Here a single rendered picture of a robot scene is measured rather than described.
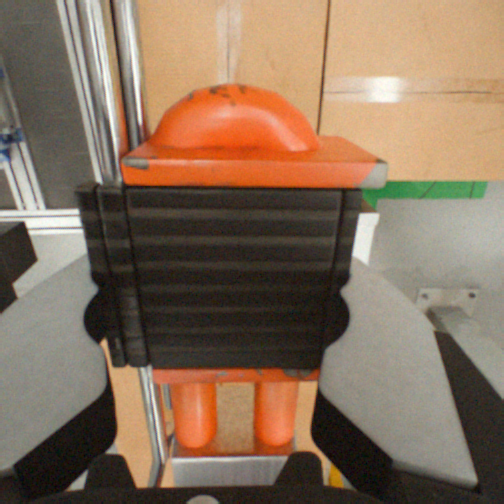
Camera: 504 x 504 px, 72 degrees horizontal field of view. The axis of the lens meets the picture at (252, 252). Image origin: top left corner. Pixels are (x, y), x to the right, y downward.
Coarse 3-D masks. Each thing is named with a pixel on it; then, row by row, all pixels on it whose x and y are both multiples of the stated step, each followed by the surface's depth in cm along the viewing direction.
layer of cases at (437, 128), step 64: (192, 0) 66; (256, 0) 67; (320, 0) 67; (384, 0) 67; (448, 0) 68; (192, 64) 71; (256, 64) 72; (320, 64) 72; (384, 64) 73; (448, 64) 73; (320, 128) 78; (384, 128) 78; (448, 128) 79
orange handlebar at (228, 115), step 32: (192, 96) 10; (224, 96) 10; (256, 96) 10; (160, 128) 11; (192, 128) 10; (224, 128) 10; (256, 128) 10; (288, 128) 10; (192, 384) 15; (256, 384) 16; (288, 384) 15; (192, 416) 16; (256, 416) 17; (288, 416) 16
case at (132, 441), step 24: (120, 384) 56; (216, 384) 57; (240, 384) 57; (312, 384) 58; (120, 408) 59; (312, 408) 60; (120, 432) 62; (144, 432) 62; (144, 456) 65; (144, 480) 68; (168, 480) 69
